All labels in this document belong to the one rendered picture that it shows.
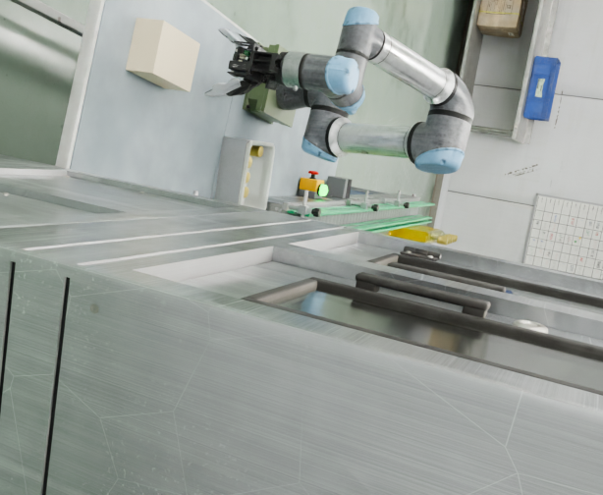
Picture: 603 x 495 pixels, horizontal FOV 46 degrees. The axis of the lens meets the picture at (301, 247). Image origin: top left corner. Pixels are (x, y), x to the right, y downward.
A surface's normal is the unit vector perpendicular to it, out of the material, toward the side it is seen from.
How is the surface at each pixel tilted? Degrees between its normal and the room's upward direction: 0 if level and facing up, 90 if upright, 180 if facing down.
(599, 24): 90
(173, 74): 0
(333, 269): 90
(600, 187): 90
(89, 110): 0
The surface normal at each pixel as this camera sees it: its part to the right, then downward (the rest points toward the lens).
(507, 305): -0.40, 0.07
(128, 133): 0.90, 0.21
